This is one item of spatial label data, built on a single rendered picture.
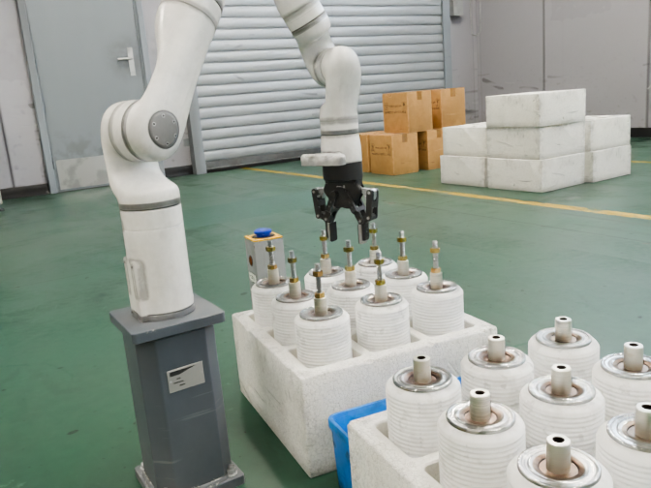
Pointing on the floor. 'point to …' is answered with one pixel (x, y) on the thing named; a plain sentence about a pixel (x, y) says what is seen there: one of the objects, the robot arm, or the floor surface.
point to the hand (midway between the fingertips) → (347, 235)
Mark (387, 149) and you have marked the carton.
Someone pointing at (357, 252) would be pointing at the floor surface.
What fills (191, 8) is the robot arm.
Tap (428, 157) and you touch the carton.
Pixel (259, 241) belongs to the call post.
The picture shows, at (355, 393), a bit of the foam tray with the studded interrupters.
